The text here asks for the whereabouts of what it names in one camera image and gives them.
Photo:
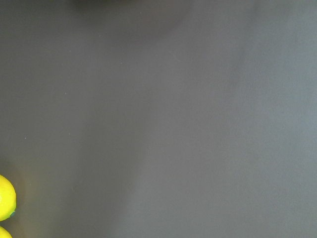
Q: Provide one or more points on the yellow lemon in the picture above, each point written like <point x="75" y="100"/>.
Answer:
<point x="7" y="199"/>
<point x="4" y="233"/>

